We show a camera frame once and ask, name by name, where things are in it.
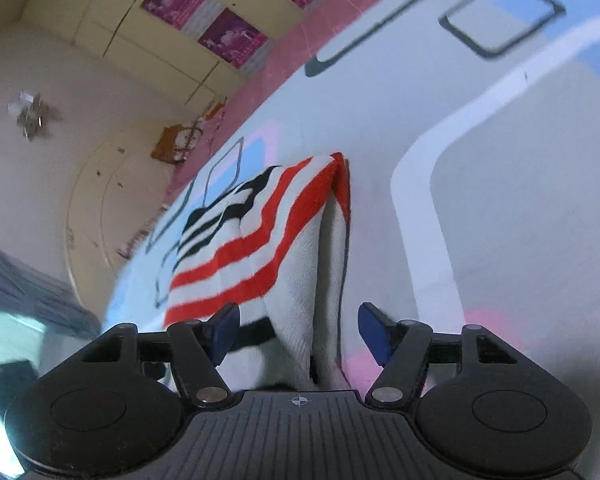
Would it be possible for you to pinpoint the striped white knit sweater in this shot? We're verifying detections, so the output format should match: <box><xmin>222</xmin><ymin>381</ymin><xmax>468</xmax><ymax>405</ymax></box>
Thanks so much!
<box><xmin>163</xmin><ymin>153</ymin><xmax>350</xmax><ymax>391</ymax></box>

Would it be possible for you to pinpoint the cream wooden headboard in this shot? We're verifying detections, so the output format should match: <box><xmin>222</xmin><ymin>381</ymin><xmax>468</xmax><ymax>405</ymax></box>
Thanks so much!
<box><xmin>65</xmin><ymin>118</ymin><xmax>175</xmax><ymax>318</ymax></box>

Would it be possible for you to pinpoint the orange cartoon pillow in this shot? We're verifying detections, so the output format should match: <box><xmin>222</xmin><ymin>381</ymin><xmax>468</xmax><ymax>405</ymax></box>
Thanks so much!
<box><xmin>150</xmin><ymin>120</ymin><xmax>202</xmax><ymax>165</ymax></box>

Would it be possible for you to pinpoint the grey blue curtain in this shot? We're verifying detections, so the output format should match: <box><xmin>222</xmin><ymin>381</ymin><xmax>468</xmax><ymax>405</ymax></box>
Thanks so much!
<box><xmin>0</xmin><ymin>249</ymin><xmax>102</xmax><ymax>339</ymax></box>

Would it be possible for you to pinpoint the patterned light blue quilt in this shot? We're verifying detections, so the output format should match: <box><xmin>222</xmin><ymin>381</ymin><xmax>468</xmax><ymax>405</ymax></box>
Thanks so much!
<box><xmin>105</xmin><ymin>0</ymin><xmax>600</xmax><ymax>400</ymax></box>

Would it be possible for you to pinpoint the ceiling light fixture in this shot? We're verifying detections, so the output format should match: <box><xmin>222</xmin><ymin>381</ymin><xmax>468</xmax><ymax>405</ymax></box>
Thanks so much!
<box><xmin>7</xmin><ymin>91</ymin><xmax>61</xmax><ymax>141</ymax></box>

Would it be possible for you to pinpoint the pink bed sheet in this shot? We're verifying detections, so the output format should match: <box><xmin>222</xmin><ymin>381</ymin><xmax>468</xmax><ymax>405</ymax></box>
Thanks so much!
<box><xmin>163</xmin><ymin>0</ymin><xmax>380</xmax><ymax>206</ymax></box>

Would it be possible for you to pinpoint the cream wardrobe with posters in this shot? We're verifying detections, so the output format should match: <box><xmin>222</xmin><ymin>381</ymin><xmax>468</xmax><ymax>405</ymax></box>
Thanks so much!
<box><xmin>0</xmin><ymin>0</ymin><xmax>322</xmax><ymax>112</ymax></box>

